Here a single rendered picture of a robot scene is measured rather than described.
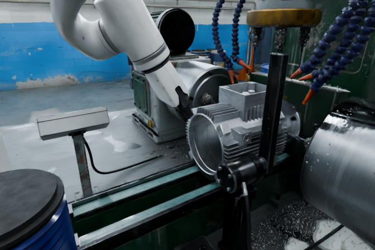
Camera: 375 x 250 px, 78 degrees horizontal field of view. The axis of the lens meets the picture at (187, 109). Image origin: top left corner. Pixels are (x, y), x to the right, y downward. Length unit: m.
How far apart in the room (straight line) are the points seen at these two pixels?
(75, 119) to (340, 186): 0.61
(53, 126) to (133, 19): 0.35
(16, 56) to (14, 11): 0.89
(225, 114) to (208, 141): 0.16
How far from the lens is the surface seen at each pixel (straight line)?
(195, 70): 0.83
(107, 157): 1.01
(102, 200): 0.61
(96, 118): 0.69
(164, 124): 1.03
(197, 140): 0.68
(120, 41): 0.49
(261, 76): 0.82
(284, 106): 0.77
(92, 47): 0.50
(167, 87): 0.51
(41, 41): 6.05
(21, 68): 6.17
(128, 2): 0.47
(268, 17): 0.61
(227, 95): 0.61
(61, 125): 0.68
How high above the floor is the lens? 1.30
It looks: 20 degrees down
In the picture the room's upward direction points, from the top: straight up
